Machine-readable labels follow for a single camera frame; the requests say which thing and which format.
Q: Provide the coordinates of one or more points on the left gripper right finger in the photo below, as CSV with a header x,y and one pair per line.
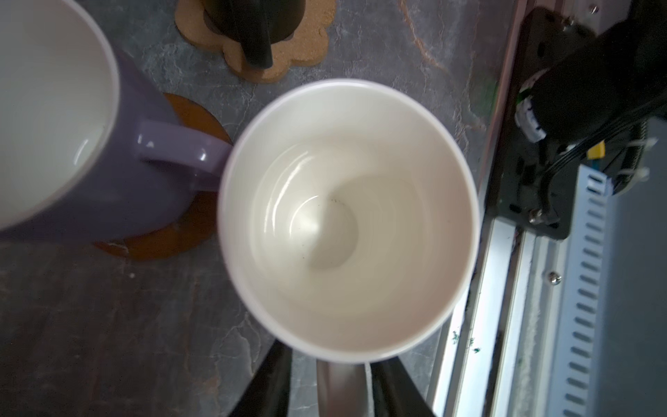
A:
x,y
394,393

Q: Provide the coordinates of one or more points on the black mug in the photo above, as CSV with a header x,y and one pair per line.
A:
x,y
256,24

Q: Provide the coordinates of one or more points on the white mug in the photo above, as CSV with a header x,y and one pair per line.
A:
x,y
91,150
349,225

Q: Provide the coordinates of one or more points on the brown paw coaster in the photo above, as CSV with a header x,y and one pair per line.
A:
x,y
307,47

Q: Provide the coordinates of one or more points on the brown wooden round coaster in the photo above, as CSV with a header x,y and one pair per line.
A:
x,y
198,223

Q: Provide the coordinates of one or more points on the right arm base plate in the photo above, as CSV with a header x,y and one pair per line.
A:
x,y
522,156

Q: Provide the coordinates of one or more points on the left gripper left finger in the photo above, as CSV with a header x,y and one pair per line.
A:
x,y
269,391

